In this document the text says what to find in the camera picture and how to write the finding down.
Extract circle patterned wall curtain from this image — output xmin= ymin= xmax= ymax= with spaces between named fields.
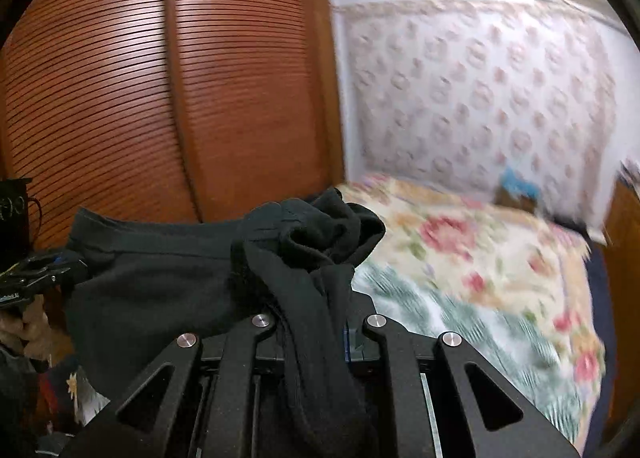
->
xmin=337 ymin=0 xmax=621 ymax=234

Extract long wooden cabinet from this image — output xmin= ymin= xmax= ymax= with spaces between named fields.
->
xmin=602 ymin=178 xmax=640 ymax=439

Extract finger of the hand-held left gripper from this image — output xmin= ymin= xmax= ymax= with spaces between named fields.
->
xmin=15 ymin=252 xmax=90 ymax=284
xmin=0 ymin=275 xmax=71 ymax=309

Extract wooden louvered wardrobe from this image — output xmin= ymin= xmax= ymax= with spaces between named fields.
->
xmin=0 ymin=0 xmax=346 ymax=251

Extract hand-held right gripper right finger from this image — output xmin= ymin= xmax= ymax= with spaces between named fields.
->
xmin=344 ymin=314 xmax=581 ymax=458

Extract bed with navy sheet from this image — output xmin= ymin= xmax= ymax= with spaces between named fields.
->
xmin=550 ymin=220 xmax=618 ymax=419

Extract green leaf print sheet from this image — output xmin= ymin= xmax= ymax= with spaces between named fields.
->
xmin=350 ymin=260 xmax=586 ymax=444

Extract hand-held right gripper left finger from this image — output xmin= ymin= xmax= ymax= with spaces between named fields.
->
xmin=60 ymin=313 xmax=286 ymax=458

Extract cardboard box with blue cloth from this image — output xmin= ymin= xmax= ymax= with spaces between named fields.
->
xmin=492 ymin=165 xmax=543 ymax=214

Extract black sweatpants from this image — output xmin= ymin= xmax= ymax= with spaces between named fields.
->
xmin=65 ymin=187 xmax=388 ymax=458

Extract floral blanket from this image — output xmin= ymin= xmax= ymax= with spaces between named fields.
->
xmin=335 ymin=173 xmax=608 ymax=389

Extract person's left hand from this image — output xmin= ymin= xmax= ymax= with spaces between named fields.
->
xmin=0 ymin=295 xmax=66 ymax=359

